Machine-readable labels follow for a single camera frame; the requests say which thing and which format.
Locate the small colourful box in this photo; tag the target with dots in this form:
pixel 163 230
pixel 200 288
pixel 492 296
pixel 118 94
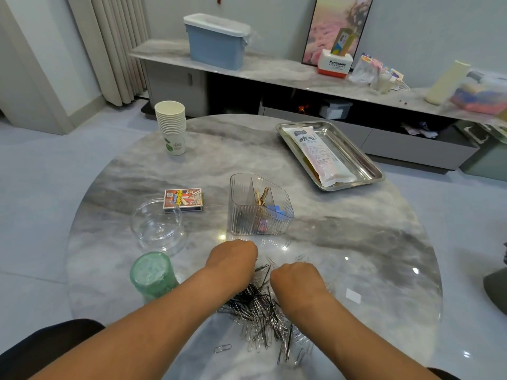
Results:
pixel 343 42

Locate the pile of floss picks and clips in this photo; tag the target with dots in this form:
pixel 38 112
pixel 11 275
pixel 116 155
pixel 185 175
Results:
pixel 261 308

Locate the person's left hand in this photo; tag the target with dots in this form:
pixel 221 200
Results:
pixel 234 265

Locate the beige curtain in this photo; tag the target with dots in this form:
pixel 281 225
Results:
pixel 109 43

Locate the clear bag of snacks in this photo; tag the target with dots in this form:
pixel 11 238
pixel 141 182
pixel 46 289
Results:
pixel 364 69

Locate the trash bin with black bag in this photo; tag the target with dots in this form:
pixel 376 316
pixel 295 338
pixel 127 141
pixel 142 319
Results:
pixel 497 285

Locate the metal tray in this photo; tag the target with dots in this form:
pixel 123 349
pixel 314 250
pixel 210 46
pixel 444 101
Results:
pixel 368 166

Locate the white and red small box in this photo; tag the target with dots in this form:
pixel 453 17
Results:
pixel 335 63

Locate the clear printed plastic bag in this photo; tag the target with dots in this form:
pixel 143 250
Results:
pixel 323 154

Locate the person's left forearm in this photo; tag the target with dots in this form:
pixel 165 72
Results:
pixel 135 344

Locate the clear storage box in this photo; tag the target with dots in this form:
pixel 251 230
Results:
pixel 479 92

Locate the framed pink picture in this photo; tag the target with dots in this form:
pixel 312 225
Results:
pixel 331 27

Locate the grey green storage bin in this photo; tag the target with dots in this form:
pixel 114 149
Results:
pixel 487 152

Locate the person's right forearm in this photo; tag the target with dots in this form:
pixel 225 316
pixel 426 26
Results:
pixel 364 352

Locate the grey cabinet with marble top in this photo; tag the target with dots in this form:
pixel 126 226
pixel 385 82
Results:
pixel 253 65

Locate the blue storage box white lid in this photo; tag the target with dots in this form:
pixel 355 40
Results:
pixel 216 41

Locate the translucent green plastic cup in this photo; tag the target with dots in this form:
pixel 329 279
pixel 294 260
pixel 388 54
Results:
pixel 154 285

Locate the group of white paper cups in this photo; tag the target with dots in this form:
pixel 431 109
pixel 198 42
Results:
pixel 171 126

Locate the white box in cabinet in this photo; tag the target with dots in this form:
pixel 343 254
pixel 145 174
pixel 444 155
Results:
pixel 336 110

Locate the loose papers in cabinet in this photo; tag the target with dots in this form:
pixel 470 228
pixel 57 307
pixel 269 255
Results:
pixel 420 130

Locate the person's right hand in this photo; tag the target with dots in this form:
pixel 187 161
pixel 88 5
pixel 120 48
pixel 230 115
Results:
pixel 299 289

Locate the clear ribbed organizer box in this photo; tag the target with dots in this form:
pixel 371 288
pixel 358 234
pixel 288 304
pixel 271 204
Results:
pixel 249 201

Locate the colourful matchbox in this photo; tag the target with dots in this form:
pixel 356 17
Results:
pixel 183 199

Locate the cream paper roll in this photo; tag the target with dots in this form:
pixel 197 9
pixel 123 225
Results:
pixel 447 83

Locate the colourful small packet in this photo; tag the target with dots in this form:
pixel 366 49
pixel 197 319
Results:
pixel 396 75

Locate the clear round plastic bowl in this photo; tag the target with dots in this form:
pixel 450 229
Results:
pixel 157 225

